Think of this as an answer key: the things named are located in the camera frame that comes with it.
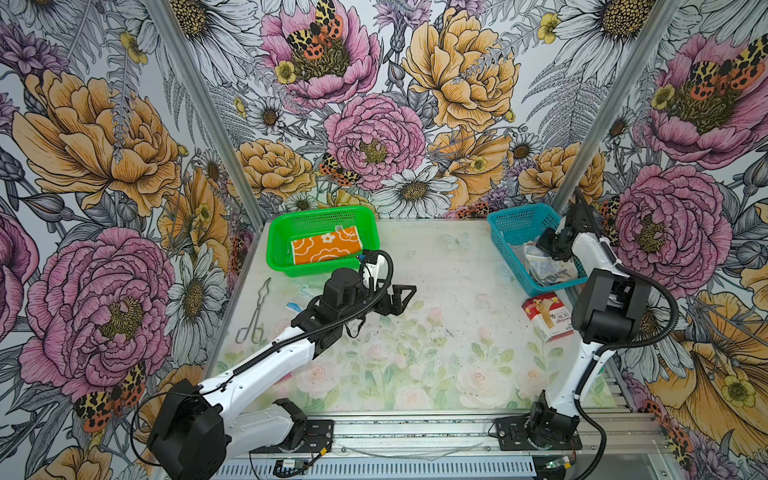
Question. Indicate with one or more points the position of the teal plastic basket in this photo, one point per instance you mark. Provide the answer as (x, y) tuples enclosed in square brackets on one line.
[(517, 226)]

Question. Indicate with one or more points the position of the aluminium front rail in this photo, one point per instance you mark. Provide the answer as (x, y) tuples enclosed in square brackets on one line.
[(422, 436)]

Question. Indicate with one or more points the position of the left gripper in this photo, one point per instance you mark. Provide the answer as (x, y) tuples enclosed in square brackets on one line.
[(398, 306)]

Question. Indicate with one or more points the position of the grey blue towel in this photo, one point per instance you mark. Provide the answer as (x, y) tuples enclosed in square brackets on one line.
[(545, 270)]

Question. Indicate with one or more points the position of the orange white patterned towel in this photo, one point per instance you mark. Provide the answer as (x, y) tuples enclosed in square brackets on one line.
[(336, 244)]

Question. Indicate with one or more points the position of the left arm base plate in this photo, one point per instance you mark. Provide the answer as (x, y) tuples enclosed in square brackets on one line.
[(310, 437)]

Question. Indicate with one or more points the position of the red white small box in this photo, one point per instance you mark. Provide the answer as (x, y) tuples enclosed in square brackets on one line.
[(549, 316)]

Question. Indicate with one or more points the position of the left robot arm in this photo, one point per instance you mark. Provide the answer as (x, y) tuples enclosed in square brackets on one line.
[(196, 428)]

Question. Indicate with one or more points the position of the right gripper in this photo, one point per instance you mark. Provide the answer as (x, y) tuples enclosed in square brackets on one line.
[(543, 242)]

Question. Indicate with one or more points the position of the small blue white packet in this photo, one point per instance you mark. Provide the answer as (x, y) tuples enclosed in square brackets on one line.
[(302, 298)]

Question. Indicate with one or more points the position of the metal tongs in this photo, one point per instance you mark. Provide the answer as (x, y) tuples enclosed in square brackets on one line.
[(253, 332)]

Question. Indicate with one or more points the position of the green plastic basket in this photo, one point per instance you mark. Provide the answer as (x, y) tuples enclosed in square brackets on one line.
[(288, 227)]

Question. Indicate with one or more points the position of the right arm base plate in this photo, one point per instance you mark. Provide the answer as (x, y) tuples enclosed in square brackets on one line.
[(517, 433)]

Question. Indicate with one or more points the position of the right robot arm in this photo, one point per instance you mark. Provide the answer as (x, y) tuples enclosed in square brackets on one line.
[(607, 317)]

